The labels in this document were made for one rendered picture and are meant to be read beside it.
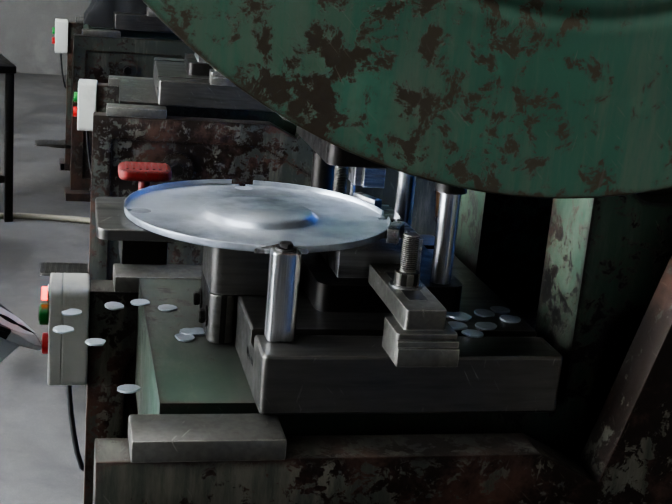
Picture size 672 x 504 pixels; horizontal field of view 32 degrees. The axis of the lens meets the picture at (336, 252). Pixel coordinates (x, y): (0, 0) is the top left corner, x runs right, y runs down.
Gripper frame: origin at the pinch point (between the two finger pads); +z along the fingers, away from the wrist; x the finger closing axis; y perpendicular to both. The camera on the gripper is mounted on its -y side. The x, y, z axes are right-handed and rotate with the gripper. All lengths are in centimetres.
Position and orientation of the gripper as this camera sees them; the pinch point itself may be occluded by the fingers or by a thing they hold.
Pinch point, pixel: (35, 338)
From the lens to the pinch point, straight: 155.2
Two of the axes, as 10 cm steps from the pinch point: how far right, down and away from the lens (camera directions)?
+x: 2.1, 2.8, -9.4
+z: 8.0, 5.0, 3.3
